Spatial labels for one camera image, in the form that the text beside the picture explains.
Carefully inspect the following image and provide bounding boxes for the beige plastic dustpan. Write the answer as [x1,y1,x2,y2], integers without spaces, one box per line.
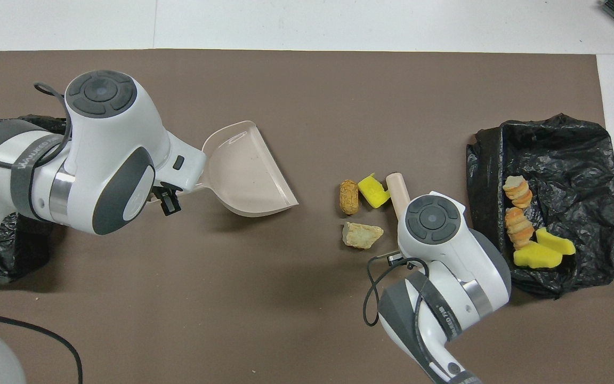
[200,121,300,218]

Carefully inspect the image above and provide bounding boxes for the notched yellow sponge piece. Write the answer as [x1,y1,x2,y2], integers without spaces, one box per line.
[358,172,391,209]

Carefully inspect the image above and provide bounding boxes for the beige hand brush black bristles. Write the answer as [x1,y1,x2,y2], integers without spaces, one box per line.
[385,172,412,219]

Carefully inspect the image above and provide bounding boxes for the black trash bag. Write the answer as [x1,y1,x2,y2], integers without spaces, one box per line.
[466,113,614,299]
[0,114,68,283]

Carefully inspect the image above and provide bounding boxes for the brown table mat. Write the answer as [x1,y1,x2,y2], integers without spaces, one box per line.
[0,49,614,384]

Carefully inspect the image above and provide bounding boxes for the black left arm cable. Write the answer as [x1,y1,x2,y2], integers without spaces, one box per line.
[0,82,84,384]

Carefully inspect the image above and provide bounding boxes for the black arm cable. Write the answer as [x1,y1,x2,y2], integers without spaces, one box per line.
[363,255,430,327]
[0,82,84,384]

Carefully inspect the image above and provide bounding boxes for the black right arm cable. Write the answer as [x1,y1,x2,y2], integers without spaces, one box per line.
[363,255,430,327]

